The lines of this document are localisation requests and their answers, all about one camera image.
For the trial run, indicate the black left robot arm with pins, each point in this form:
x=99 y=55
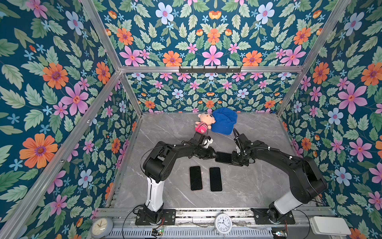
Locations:
x=158 y=166

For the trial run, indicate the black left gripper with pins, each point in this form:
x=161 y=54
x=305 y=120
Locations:
x=209 y=154

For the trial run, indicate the black hook rail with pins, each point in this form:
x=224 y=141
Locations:
x=210 y=69

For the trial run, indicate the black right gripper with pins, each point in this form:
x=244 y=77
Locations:
x=234 y=161

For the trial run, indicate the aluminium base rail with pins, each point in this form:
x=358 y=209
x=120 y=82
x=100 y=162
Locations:
x=246 y=217

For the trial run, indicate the purple-edged smartphone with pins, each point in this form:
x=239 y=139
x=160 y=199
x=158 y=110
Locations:
x=196 y=182

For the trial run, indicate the blue-edged smartphone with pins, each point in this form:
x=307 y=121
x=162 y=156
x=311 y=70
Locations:
x=215 y=179

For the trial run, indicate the pink plush pig toy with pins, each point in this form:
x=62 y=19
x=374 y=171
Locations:
x=206 y=120

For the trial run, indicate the white box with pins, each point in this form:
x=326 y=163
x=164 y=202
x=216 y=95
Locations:
x=329 y=226

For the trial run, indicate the blue baseball cap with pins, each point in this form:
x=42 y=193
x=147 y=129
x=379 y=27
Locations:
x=225 y=120

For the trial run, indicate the beige round clock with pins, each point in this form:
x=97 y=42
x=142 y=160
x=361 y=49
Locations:
x=101 y=228

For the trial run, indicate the silver-edged black smartphone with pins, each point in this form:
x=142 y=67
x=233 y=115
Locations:
x=223 y=157

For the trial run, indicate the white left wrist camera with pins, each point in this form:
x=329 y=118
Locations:
x=207 y=142

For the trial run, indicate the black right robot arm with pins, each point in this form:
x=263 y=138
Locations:
x=305 y=178

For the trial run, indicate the white round clock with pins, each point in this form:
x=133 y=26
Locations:
x=223 y=224

